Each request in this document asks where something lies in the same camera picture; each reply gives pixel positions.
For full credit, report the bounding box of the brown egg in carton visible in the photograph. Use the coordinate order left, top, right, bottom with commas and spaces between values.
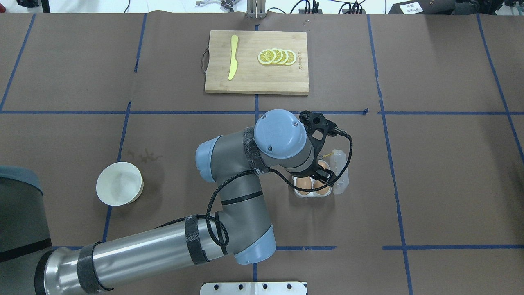
313, 180, 331, 195
318, 159, 330, 170

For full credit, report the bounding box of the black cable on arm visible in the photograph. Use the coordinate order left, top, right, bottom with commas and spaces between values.
156, 130, 353, 247

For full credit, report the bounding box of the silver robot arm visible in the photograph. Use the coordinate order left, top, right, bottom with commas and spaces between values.
1, 109, 352, 295

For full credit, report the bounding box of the brown egg from bowl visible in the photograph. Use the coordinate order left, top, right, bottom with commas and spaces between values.
294, 177, 313, 197

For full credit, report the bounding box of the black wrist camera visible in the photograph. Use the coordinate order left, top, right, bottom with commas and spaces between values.
299, 111, 350, 146

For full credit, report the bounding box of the brown egg in carton near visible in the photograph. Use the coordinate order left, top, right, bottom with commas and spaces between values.
313, 180, 331, 195

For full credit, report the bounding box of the clear plastic egg carton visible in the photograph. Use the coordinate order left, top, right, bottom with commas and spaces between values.
292, 149, 349, 198

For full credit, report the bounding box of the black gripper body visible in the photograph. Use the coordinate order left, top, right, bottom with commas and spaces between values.
305, 137, 325, 180

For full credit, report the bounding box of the white round bowl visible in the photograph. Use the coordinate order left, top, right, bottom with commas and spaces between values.
96, 162, 144, 206

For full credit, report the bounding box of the brown egg in carton far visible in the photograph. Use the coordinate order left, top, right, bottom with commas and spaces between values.
318, 159, 330, 170

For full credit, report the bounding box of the brown paper table cover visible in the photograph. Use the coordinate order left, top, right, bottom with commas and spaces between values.
1, 11, 523, 295

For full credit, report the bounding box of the aluminium frame post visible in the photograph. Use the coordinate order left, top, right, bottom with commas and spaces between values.
246, 0, 267, 19

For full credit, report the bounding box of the wooden cutting board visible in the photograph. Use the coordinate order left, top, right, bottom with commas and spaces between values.
205, 30, 309, 95

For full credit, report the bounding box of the yellow plastic knife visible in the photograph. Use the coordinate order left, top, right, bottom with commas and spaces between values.
228, 35, 239, 81

